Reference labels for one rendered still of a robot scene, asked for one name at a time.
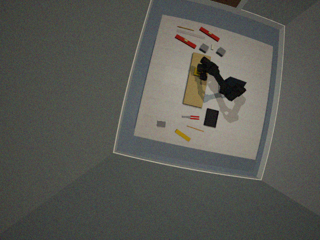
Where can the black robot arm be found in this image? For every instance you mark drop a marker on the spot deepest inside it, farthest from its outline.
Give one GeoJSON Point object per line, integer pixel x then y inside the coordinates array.
{"type": "Point", "coordinates": [213, 70]}

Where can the red flat bar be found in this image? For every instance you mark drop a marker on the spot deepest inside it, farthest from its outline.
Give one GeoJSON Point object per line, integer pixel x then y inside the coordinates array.
{"type": "Point", "coordinates": [182, 39]}
{"type": "Point", "coordinates": [209, 34]}

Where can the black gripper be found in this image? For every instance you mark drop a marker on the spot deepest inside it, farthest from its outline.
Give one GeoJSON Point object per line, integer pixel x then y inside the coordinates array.
{"type": "Point", "coordinates": [203, 76]}

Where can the yellow flat bar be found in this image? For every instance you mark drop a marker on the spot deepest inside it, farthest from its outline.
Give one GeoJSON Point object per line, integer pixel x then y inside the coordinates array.
{"type": "Point", "coordinates": [182, 135]}

